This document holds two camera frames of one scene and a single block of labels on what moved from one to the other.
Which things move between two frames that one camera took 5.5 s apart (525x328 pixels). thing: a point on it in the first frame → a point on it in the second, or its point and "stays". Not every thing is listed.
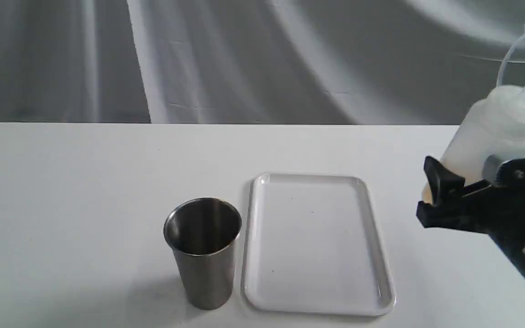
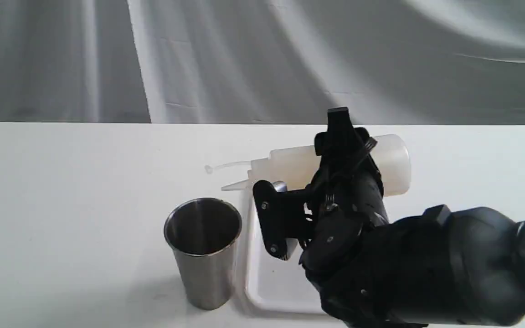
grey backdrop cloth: (318, 62) stays
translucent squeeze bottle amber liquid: (504, 120) → (295, 167)
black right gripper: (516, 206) → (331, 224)
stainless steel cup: (203, 232) stays
